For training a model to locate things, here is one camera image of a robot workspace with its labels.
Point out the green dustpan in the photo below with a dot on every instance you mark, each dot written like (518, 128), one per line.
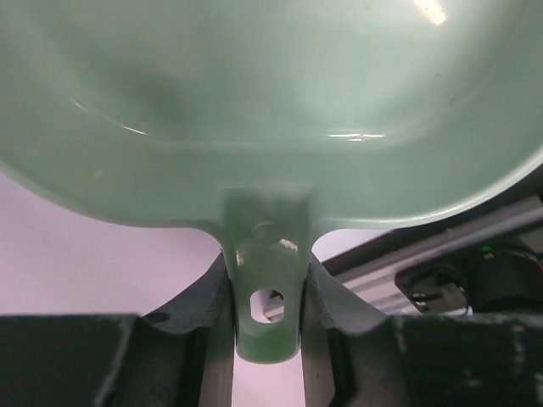
(268, 124)

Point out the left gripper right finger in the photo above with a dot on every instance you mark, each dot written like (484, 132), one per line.
(355, 355)

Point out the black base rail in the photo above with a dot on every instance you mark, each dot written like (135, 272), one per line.
(403, 271)

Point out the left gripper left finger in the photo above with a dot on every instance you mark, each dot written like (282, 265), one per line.
(181, 354)

